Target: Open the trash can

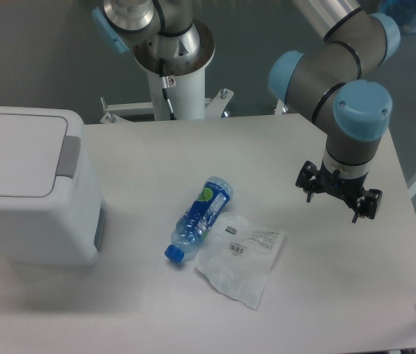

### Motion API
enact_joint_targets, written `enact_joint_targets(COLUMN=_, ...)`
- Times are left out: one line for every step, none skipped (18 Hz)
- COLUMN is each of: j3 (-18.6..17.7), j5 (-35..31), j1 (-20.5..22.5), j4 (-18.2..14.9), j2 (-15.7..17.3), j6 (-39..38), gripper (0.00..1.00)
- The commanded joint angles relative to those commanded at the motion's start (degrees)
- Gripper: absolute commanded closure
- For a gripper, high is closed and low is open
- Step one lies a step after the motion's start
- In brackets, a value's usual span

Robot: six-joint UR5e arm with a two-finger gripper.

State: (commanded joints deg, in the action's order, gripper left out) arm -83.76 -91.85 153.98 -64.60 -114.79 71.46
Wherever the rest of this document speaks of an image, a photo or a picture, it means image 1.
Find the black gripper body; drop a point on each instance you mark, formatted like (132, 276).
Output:
(346, 189)

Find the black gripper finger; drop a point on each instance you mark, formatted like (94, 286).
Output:
(367, 205)
(309, 180)

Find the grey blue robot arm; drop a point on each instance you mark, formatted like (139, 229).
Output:
(329, 89)

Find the white plastic trash can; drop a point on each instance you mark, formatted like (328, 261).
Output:
(64, 228)

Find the white trash can lid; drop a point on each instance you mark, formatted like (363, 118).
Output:
(36, 147)

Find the clear plastic packaging bag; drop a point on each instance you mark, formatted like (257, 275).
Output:
(237, 257)

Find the blue plastic water bottle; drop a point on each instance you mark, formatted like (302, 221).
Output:
(194, 225)

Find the white metal base frame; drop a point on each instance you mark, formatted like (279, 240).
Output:
(171, 108)

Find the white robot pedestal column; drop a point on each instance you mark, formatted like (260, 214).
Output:
(177, 63)

